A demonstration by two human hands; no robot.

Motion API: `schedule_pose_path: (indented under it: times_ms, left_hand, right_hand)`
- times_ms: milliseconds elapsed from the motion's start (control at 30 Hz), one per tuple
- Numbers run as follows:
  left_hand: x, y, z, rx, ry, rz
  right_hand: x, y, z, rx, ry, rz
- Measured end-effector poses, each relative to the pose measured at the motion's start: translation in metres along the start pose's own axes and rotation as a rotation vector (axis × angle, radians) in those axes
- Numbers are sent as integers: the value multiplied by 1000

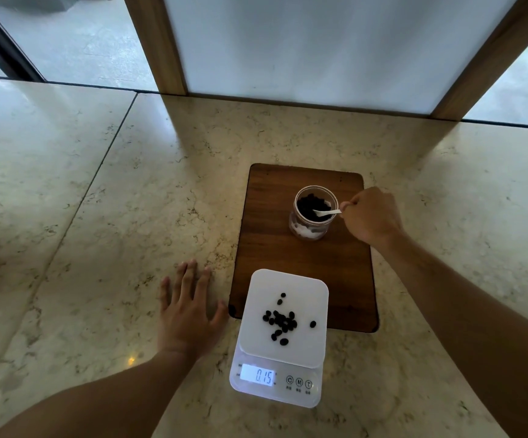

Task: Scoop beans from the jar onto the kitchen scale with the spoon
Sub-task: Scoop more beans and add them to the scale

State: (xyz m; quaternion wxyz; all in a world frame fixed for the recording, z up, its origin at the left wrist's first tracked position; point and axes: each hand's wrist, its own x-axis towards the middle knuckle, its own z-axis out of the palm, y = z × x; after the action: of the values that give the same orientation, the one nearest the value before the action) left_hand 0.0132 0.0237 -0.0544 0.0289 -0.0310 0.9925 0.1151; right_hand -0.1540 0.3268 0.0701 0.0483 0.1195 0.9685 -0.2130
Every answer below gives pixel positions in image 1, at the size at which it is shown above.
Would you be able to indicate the person's right hand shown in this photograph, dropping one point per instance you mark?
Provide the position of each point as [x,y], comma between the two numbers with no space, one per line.
[372,215]

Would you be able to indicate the person's left hand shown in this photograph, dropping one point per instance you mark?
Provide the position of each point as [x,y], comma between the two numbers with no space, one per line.
[186,321]

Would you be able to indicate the person's left thumb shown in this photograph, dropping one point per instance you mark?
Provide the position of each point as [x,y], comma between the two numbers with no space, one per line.
[219,311]

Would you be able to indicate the person's left middle finger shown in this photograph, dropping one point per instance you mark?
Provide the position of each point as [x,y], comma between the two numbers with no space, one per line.
[189,280]

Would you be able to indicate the person's right fingers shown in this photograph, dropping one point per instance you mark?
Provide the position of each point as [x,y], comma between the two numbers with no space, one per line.
[348,205]

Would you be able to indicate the person's left little finger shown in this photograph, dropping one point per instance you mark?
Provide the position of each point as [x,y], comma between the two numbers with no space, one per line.
[165,292]

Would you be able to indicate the white plastic spoon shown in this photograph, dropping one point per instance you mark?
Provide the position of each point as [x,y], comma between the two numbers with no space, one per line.
[326,213]

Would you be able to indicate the person's left forearm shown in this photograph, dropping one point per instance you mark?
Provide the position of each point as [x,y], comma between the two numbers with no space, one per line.
[95,399]

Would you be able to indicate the person's right forearm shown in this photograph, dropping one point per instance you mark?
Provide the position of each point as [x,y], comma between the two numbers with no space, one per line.
[469,328]

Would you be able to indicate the dark beans in jar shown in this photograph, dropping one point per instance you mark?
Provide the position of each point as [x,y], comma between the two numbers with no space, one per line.
[311,207]

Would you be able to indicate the clear glass jar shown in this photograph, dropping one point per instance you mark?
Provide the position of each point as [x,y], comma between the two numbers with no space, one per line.
[312,214]

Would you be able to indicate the brown wooden board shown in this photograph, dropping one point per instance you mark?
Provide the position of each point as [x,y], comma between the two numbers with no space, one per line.
[305,250]

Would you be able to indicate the pile of dark beans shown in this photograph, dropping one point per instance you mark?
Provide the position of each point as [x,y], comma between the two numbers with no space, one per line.
[283,321]

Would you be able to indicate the white digital kitchen scale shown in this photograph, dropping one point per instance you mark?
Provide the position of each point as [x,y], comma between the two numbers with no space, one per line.
[280,337]

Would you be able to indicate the wooden framed white panel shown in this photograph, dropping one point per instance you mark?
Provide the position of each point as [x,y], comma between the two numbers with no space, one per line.
[337,50]

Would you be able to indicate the black metal window frame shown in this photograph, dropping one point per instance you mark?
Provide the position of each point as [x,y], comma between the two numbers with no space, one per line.
[1,43]

